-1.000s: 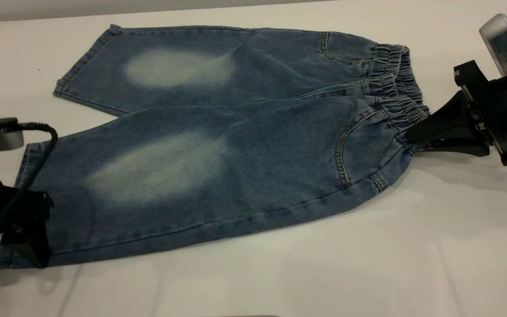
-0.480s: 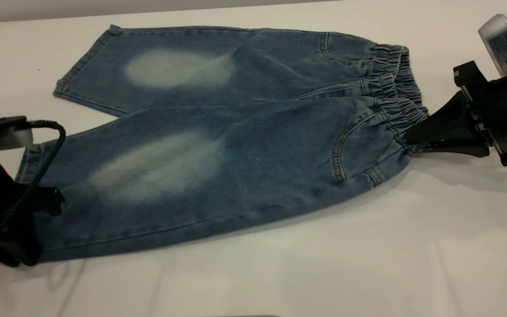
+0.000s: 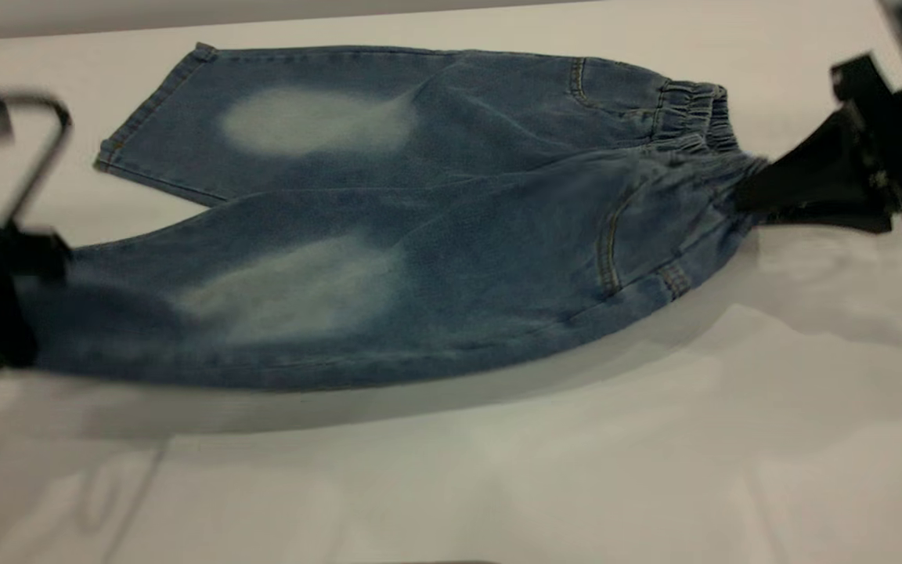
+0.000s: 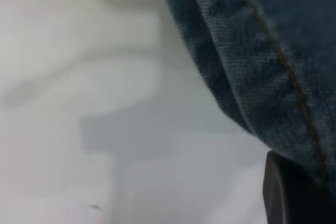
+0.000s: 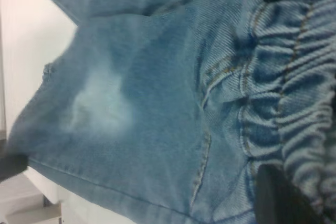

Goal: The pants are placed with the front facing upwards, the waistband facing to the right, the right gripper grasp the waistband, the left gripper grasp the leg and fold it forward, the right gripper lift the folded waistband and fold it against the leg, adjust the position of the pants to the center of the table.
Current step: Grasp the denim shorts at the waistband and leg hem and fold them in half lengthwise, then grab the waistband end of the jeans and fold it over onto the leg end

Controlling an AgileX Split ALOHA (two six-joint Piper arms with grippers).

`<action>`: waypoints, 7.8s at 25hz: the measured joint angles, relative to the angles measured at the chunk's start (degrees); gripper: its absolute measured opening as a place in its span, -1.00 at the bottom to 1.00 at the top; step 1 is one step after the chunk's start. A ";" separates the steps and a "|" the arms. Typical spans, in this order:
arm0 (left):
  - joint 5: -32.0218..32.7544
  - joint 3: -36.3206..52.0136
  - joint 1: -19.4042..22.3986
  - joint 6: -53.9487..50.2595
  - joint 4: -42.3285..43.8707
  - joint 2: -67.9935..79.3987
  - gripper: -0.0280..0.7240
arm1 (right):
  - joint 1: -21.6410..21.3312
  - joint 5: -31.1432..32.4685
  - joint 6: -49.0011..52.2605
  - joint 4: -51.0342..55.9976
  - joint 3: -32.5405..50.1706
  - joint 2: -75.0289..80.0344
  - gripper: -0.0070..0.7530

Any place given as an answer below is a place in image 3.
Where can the right gripper scuffed black finger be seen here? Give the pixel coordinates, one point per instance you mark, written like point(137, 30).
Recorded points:
point(850, 215)

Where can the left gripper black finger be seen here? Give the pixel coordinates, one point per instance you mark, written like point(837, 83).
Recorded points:
point(44, 254)

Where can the right gripper plain black finger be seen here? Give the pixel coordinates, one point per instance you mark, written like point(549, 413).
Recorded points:
point(819, 172)

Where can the blue denim short pants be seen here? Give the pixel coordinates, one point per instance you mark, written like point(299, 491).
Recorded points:
point(420, 235)

